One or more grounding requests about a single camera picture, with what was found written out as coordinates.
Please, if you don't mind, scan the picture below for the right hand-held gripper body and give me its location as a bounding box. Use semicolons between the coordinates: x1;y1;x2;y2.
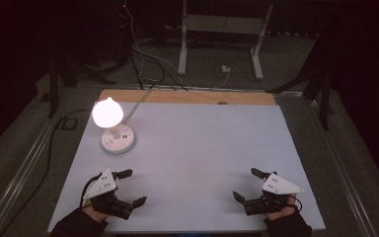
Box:
242;173;305;217

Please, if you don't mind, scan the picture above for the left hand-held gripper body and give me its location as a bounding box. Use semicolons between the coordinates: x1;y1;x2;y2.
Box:
82;168;135;220

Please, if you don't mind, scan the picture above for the white lit desk lamp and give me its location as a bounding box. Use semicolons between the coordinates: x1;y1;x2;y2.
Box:
91;96;136;155

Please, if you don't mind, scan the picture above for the person's right hand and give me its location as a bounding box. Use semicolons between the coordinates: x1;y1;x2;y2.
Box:
265;194;299;221

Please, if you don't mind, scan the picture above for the person's left hand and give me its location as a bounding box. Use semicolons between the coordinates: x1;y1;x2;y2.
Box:
81;202;111;223

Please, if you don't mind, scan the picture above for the pale grey table mat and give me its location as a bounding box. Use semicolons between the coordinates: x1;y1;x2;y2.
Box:
46;101;327;234

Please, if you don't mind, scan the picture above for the black rectangular floor box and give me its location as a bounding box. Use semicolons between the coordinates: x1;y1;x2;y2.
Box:
60;117;79;130

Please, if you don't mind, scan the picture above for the black metal stand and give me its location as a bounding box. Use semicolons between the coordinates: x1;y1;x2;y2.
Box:
265;33;336;131
40;48;116;119

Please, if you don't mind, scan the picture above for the white metal stand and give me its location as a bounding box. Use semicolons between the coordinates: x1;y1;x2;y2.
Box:
178;0;275;81

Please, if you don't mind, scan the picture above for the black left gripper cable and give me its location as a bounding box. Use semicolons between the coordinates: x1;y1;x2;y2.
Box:
79;173;103;208

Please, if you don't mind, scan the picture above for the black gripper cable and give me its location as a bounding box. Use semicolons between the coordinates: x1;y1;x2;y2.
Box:
79;173;103;208
285;202;304;213

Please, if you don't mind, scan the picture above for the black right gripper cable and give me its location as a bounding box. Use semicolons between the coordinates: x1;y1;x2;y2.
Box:
285;202;304;213

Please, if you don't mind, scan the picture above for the long black floor cable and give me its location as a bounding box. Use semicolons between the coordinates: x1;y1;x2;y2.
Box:
11;109;94;220

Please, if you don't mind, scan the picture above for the aluminium floor rail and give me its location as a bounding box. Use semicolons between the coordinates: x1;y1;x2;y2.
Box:
308;98;379;237
0;117;62;237

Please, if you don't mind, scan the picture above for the white lamp cable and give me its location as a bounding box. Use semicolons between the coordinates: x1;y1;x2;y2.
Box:
121;88;156;126

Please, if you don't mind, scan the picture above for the thin white floor cable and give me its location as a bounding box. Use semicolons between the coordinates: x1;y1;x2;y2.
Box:
190;70;231;91

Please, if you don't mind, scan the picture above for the bundle of black floor cables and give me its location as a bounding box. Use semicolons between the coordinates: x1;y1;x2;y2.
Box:
128;44;190;92

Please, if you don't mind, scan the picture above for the hanging white cable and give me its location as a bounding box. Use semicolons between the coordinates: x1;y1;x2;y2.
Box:
123;0;181;76

